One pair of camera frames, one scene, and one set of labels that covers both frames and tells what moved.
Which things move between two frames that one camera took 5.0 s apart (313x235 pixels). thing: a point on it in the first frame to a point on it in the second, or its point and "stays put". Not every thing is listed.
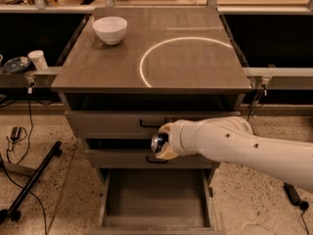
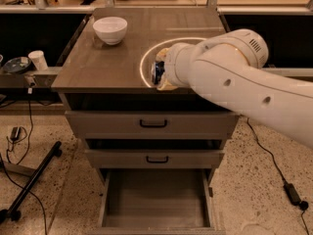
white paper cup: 39,60 stays put
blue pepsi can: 156,140 to 158,70
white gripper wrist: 176,137 to 172,64
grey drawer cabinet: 128,72 stays put
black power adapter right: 291,194 stays put
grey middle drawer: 143,159 stays put
